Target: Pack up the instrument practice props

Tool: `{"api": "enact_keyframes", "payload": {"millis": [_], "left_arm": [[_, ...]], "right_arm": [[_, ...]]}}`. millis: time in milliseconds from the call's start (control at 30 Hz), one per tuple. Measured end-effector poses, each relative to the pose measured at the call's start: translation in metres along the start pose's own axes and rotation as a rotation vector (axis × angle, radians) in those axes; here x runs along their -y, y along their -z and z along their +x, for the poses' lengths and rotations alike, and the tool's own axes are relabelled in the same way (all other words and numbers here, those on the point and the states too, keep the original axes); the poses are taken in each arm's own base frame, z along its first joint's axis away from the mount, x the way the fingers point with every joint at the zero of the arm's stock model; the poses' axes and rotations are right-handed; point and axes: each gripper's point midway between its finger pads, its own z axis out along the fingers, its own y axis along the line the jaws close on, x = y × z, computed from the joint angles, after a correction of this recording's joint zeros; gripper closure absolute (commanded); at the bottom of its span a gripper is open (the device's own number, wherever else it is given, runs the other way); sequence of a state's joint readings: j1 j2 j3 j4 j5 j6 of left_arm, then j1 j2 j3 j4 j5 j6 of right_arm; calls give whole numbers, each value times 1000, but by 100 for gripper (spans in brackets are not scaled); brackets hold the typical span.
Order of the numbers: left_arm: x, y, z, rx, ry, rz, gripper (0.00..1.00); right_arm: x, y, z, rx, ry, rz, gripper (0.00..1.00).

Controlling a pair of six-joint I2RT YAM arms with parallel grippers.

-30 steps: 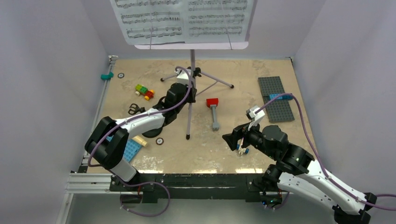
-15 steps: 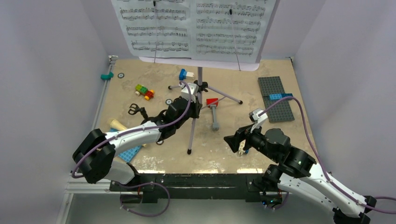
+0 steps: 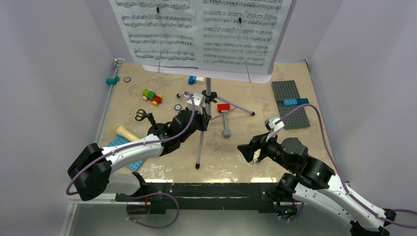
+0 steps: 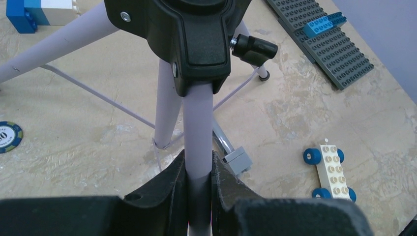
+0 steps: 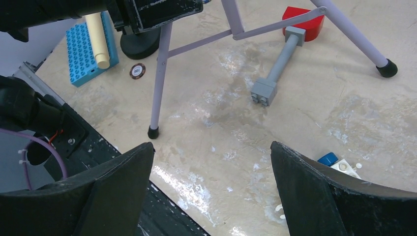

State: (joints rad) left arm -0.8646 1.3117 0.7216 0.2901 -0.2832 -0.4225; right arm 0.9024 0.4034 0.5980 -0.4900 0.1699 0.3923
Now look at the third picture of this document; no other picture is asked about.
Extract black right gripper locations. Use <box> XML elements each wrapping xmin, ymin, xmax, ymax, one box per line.
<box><xmin>237</xmin><ymin>128</ymin><xmax>295</xmax><ymax>172</ymax></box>

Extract lilac music stand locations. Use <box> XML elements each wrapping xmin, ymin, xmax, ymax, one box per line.
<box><xmin>142</xmin><ymin>0</ymin><xmax>298</xmax><ymax>170</ymax></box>

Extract beige toy microphone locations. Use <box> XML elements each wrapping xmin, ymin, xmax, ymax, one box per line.
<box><xmin>116</xmin><ymin>125</ymin><xmax>139</xmax><ymax>142</ymax></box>

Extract sheet music page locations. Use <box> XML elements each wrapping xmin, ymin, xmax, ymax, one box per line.
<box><xmin>195</xmin><ymin>0</ymin><xmax>293</xmax><ymax>75</ymax></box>

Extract sheet music pages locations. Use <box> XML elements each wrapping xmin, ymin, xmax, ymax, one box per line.
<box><xmin>110</xmin><ymin>0</ymin><xmax>198</xmax><ymax>67</ymax></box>

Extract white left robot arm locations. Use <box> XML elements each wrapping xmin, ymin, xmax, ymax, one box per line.
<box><xmin>66</xmin><ymin>108</ymin><xmax>211</xmax><ymax>201</ymax></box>

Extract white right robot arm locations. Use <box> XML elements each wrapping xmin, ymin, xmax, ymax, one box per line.
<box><xmin>237</xmin><ymin>134</ymin><xmax>396</xmax><ymax>236</ymax></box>

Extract red and grey brick hammer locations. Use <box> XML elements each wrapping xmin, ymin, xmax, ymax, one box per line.
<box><xmin>217</xmin><ymin>103</ymin><xmax>231</xmax><ymax>139</ymax></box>

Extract blue brick on baseplate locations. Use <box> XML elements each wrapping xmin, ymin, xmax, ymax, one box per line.
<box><xmin>283</xmin><ymin>98</ymin><xmax>309</xmax><ymax>106</ymax></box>

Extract colourful brick toy car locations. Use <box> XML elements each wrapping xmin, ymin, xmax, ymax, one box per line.
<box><xmin>142</xmin><ymin>89</ymin><xmax>163</xmax><ymax>106</ymax></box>

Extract dark grey brick baseplate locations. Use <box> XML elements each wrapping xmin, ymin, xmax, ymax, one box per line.
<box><xmin>271</xmin><ymin>80</ymin><xmax>310</xmax><ymax>129</ymax></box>

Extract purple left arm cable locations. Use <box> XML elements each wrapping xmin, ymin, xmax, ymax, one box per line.
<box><xmin>65</xmin><ymin>91</ymin><xmax>197</xmax><ymax>196</ymax></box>

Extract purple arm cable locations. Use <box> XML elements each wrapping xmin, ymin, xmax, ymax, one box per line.
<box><xmin>65</xmin><ymin>91</ymin><xmax>197</xmax><ymax>196</ymax></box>
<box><xmin>277</xmin><ymin>103</ymin><xmax>417</xmax><ymax>229</ymax></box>

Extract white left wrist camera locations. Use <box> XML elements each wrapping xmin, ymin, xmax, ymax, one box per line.
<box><xmin>185</xmin><ymin>93</ymin><xmax>206</xmax><ymax>114</ymax></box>

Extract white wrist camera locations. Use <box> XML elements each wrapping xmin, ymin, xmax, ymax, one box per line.
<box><xmin>265</xmin><ymin>116</ymin><xmax>285</xmax><ymax>141</ymax></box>
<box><xmin>185</xmin><ymin>93</ymin><xmax>206</xmax><ymax>114</ymax></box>

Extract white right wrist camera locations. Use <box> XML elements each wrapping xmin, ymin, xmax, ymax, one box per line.
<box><xmin>265</xmin><ymin>116</ymin><xmax>285</xmax><ymax>141</ymax></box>

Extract black front base frame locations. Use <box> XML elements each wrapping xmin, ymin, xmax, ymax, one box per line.
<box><xmin>115</xmin><ymin>182</ymin><xmax>299</xmax><ymax>218</ymax></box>

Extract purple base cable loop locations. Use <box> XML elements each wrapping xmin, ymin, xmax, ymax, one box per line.
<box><xmin>126</xmin><ymin>192</ymin><xmax>180</xmax><ymax>229</ymax></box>

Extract teal clamp on rail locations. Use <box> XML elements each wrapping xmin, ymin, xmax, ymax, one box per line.
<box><xmin>106</xmin><ymin>75</ymin><xmax>120</xmax><ymax>85</ymax></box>

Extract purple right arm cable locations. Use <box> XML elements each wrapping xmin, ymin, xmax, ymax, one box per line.
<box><xmin>277</xmin><ymin>103</ymin><xmax>417</xmax><ymax>229</ymax></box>

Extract aluminium left side rail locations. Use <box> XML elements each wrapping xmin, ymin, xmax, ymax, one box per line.
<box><xmin>59</xmin><ymin>58</ymin><xmax>125</xmax><ymax>236</ymax></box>

